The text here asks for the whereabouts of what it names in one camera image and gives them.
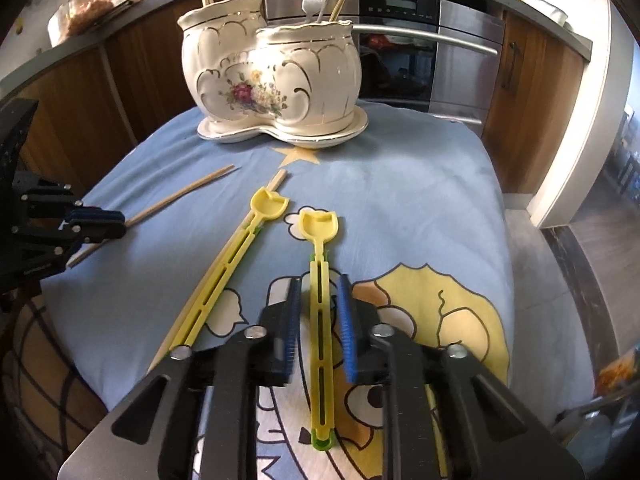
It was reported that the wooden lower corner cabinet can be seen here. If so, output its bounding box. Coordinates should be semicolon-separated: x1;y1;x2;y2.
0;7;266;201

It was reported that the colourful patterned object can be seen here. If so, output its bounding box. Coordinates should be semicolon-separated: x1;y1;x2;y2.
595;355;636;401

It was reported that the blue cartoon printed blanket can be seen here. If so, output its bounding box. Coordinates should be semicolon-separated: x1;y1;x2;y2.
39;97;516;480

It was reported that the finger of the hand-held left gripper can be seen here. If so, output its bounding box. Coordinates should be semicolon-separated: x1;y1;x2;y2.
55;222;127;257
62;206;126;226

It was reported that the stainless steel oven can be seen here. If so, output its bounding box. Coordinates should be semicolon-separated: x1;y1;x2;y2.
262;0;506;126

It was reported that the white bowl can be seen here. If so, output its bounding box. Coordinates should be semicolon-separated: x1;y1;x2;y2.
520;0;571;26

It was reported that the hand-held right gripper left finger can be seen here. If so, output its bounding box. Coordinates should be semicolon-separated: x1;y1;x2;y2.
59;274;303;480

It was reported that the yellow plastic scoop stick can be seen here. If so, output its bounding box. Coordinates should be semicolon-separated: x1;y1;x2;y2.
285;208;341;453
169;187;290;356

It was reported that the floral ceramic utensil holder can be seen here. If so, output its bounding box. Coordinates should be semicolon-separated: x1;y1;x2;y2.
178;0;369;150

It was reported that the wooden lower cabinet with handle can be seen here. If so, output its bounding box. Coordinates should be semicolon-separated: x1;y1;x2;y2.
480;10;588;196

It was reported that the grey kitchen countertop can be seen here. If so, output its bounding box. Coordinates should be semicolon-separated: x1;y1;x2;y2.
0;0;596;103

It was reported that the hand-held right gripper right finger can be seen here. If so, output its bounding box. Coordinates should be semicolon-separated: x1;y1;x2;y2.
336;274;585;480

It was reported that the clear plastic food container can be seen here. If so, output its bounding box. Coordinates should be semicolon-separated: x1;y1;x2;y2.
48;0;132;46

